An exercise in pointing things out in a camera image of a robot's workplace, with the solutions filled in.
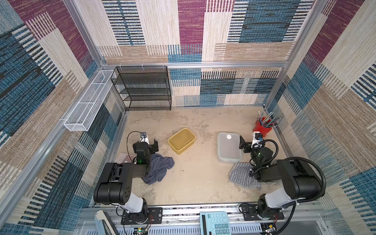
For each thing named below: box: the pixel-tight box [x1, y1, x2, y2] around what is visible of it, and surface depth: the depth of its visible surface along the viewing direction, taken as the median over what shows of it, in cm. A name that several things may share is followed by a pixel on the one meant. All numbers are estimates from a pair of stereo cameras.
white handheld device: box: [94, 210, 120, 235], surface depth 70 cm
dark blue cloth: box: [141, 153, 175, 186], surface depth 88 cm
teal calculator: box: [199, 211, 232, 235], surface depth 71 cm
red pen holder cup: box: [252, 117, 273, 138], surface depth 99 cm
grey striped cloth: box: [228, 162, 262, 191], surface depth 87 cm
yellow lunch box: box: [167, 127, 197, 155], surface depth 96 cm
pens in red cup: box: [257, 110, 282, 128], surface depth 99 cm
